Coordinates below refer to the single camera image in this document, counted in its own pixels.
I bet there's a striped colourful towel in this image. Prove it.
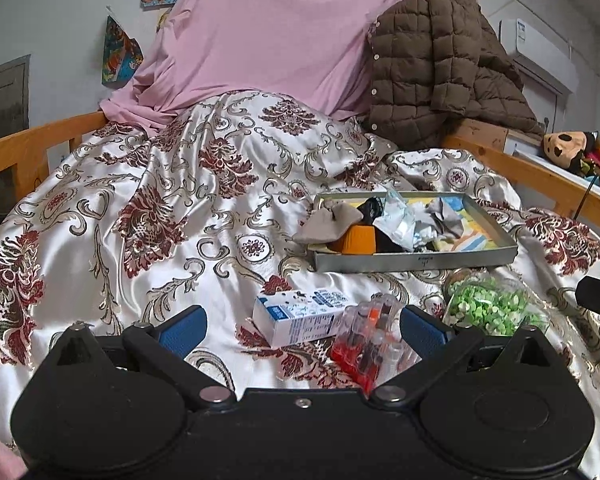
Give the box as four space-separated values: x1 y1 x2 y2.
432 209 496 252

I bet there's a grey blue cloth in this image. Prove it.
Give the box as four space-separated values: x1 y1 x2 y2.
413 197 463 245

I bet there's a light blue tissue packet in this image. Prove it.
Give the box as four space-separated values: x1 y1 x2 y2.
373 191 428 252

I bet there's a metal tray with frog picture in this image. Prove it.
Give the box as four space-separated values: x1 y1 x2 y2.
309 191 518 273

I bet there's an orange silicone cup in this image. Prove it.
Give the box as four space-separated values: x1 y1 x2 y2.
327 224 376 256

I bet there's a black fabric pouch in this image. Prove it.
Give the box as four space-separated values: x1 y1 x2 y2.
356 196 406 255

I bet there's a grey linen drawstring pouch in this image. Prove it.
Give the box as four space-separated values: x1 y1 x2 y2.
293 200 364 245

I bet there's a bag of green beads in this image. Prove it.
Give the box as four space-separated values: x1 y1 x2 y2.
442 272 550 337

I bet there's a red rack of vials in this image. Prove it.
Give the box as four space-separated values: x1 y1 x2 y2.
330 294 420 396

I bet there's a small milk carton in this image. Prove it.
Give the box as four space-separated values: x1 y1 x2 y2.
252 288 353 349

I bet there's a floral satin bedspread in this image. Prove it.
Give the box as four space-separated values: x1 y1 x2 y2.
0 91 600 479

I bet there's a plush doll head toy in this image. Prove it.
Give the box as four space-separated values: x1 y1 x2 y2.
541 131 600 178

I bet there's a white air conditioner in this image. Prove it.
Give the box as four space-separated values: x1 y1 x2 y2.
498 18 579 96

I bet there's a brown quilted jacket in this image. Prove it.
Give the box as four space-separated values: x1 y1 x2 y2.
367 0 541 151

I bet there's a colourful kite poster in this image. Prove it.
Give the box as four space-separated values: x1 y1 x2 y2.
101 15 143 87

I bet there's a pink hanging sheet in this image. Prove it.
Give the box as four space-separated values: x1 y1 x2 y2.
100 0 401 133

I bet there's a wooden bed frame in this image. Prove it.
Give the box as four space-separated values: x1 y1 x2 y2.
0 112 600 229

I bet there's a black cable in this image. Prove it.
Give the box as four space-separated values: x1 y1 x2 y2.
571 176 596 221

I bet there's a dark wall panel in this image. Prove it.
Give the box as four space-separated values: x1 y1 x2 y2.
0 55 30 139

